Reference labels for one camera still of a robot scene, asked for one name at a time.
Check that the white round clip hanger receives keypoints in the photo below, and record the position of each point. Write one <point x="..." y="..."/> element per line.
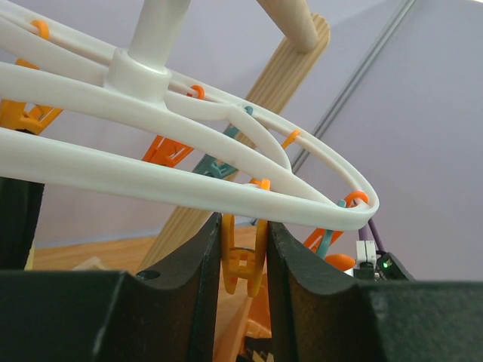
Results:
<point x="212" y="150"/>

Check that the yellow plastic clothes peg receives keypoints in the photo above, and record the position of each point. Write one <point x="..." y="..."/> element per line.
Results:
<point x="242" y="262"/>

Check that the wooden drying rack frame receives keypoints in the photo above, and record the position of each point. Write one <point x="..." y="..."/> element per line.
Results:
<point x="281" y="77"/>

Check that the orange plastic basket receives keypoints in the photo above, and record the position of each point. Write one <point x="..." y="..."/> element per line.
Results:
<point x="258" y="324"/>

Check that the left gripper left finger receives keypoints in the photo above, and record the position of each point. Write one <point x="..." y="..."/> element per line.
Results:
<point x="166" y="312"/>

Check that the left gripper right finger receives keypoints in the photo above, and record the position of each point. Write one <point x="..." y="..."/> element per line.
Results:
<point x="319" y="313"/>

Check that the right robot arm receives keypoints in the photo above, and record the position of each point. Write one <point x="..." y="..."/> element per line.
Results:
<point x="386" y="268"/>

